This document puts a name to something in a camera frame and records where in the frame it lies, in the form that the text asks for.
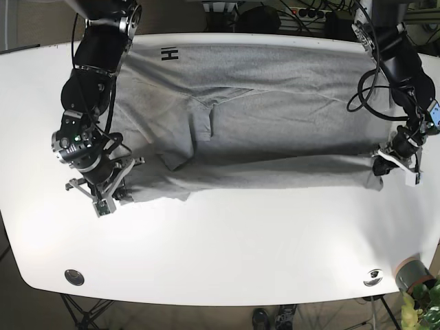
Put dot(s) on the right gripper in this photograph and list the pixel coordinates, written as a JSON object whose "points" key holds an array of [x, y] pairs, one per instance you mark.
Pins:
{"points": [[79, 144]]}

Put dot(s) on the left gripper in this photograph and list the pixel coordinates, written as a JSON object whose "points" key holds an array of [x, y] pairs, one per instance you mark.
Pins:
{"points": [[404, 149]]}

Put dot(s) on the grey printed T-shirt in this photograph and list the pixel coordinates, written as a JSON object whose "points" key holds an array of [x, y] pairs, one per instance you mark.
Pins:
{"points": [[244, 117]]}

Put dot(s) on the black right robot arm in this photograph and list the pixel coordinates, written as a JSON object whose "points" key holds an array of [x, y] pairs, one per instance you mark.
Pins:
{"points": [[110, 27]]}

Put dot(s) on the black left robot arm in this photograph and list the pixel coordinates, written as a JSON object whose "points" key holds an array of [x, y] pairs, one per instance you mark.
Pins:
{"points": [[379, 27]]}

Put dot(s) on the grey plant pot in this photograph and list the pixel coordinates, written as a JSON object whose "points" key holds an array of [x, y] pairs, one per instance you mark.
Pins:
{"points": [[412, 272]]}

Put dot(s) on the right metal table grommet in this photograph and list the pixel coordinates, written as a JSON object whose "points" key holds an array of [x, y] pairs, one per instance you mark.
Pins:
{"points": [[373, 277]]}

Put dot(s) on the metal table grommet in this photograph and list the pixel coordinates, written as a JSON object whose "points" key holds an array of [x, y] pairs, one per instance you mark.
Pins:
{"points": [[373, 277], [74, 277]]}

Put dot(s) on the left metal table grommet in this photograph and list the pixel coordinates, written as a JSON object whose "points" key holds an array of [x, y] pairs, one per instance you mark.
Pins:
{"points": [[74, 277]]}

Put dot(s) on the green potted plant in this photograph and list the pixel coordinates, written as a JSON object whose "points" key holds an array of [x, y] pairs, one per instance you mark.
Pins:
{"points": [[420, 309]]}

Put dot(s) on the person's dark shoes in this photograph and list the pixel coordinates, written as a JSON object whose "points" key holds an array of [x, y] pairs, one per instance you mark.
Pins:
{"points": [[283, 320]]}

